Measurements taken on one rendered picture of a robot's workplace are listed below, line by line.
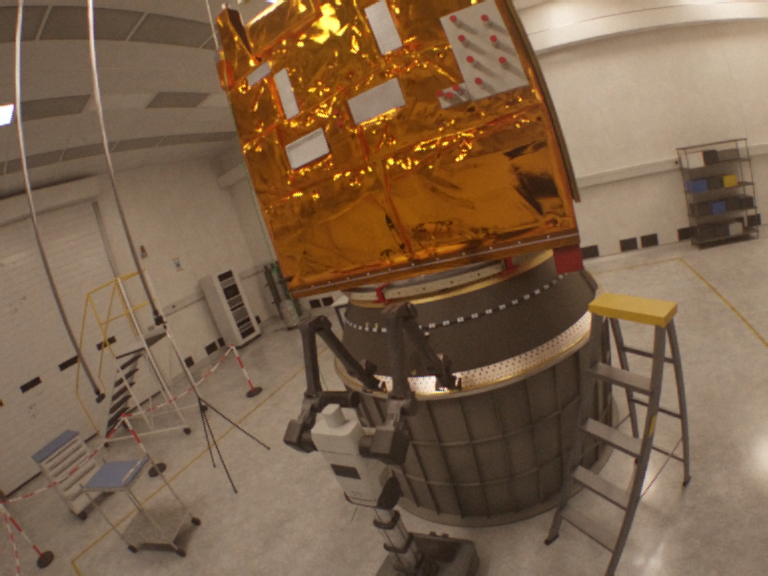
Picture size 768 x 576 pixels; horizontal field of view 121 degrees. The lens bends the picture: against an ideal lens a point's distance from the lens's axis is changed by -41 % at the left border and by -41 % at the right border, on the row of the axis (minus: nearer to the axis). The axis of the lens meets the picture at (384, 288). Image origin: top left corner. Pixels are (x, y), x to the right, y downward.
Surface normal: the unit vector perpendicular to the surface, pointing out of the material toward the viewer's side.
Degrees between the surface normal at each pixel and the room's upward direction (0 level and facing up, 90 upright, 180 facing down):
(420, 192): 86
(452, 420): 90
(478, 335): 62
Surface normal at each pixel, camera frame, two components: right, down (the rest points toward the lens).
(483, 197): -0.44, 0.34
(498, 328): -0.12, -0.24
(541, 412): 0.13, 0.19
